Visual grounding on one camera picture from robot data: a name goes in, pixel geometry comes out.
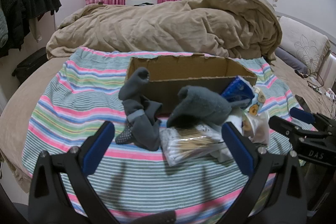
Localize grey fuzzy sock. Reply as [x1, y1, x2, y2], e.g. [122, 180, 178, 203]
[167, 85, 234, 128]
[115, 67, 163, 152]

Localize cartoon print plastic packet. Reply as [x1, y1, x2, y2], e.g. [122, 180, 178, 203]
[242, 84, 271, 147]

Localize white charger cable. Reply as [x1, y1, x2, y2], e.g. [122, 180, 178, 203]
[317, 87, 336, 119]

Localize blue tissue pack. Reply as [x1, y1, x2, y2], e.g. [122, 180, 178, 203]
[220, 76, 254, 109]

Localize grey bed headboard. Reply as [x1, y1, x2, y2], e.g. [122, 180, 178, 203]
[274, 11, 336, 84]

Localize brown cardboard box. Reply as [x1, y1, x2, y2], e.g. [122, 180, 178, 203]
[126, 53, 258, 115]

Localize black cable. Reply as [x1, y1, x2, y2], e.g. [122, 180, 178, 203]
[295, 70, 325, 91]

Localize striped colourful cloth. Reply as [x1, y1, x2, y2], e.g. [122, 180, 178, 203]
[22, 47, 315, 224]

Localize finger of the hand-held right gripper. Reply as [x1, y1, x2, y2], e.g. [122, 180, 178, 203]
[289, 107, 331, 132]
[268, 116, 315, 141]

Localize grey knit garment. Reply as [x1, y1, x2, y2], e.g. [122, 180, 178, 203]
[0, 11, 9, 48]

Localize beige duvet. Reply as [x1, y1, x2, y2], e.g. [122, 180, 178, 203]
[46, 0, 282, 60]

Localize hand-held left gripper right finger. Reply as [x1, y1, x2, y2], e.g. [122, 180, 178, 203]
[221, 122, 307, 224]

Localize dark smartphone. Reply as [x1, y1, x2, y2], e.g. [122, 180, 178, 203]
[294, 94, 312, 112]

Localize black bag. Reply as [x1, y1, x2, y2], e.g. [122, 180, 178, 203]
[12, 54, 49, 84]

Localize white embroidered pillow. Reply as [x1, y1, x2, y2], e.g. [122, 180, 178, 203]
[278, 15, 331, 75]

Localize clear cotton swab pack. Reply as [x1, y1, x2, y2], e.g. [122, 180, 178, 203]
[160, 126, 224, 167]

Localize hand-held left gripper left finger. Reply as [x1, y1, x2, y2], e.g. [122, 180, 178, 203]
[28, 121, 118, 224]

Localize beige hanging garment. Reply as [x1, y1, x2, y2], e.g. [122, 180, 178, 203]
[29, 16, 43, 42]

